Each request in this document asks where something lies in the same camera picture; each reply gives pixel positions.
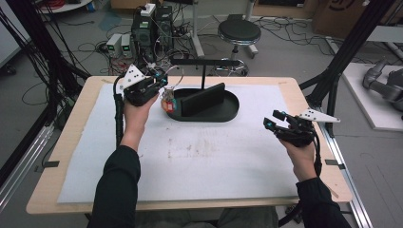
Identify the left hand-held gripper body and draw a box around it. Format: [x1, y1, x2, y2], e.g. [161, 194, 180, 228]
[119, 64, 164, 107]

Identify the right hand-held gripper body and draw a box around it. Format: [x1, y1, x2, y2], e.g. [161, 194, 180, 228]
[274, 107, 342, 149]

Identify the key ring with coloured tags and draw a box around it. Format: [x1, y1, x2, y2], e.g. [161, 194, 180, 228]
[160, 64, 185, 115]

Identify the black wallet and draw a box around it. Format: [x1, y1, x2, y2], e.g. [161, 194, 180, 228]
[180, 82, 227, 118]

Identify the black oval tray with hanger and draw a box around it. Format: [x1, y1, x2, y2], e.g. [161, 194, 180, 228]
[163, 58, 241, 124]

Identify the person's right hand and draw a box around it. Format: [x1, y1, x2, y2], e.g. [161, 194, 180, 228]
[278, 138, 319, 183]

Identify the person's left hand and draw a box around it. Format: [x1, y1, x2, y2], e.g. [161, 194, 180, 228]
[120, 92, 160, 153]

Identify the black computer tower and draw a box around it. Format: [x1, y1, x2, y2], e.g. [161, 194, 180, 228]
[154, 5, 175, 52]
[130, 11, 157, 69]

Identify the grey bench power supply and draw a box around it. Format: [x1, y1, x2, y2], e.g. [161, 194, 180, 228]
[106, 32, 124, 59]
[120, 33, 134, 59]

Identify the white power adapter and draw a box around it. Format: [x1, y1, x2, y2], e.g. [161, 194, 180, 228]
[140, 2, 157, 18]

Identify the white floor board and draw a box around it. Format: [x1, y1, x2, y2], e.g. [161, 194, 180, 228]
[341, 62, 403, 133]

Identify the white table mat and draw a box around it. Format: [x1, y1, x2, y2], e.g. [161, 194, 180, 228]
[56, 83, 310, 204]

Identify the wooden table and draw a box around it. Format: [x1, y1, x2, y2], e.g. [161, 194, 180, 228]
[26, 75, 354, 216]

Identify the black round stool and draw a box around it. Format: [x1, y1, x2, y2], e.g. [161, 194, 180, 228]
[215, 18, 263, 77]

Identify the cardboard box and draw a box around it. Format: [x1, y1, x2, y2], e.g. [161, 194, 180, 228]
[311, 0, 403, 40]

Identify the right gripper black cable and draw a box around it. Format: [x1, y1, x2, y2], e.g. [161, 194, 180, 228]
[311, 128, 324, 179]

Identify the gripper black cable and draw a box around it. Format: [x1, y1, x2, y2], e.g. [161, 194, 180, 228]
[311, 128, 324, 179]
[112, 74, 125, 148]

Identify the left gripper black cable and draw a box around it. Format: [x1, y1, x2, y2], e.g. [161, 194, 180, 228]
[112, 74, 125, 148]

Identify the aluminium rail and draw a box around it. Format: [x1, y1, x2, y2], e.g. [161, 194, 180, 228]
[0, 123, 55, 211]
[311, 104, 374, 228]

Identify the black metal frame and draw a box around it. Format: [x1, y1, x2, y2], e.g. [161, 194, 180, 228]
[0, 0, 92, 188]
[298, 0, 397, 138]

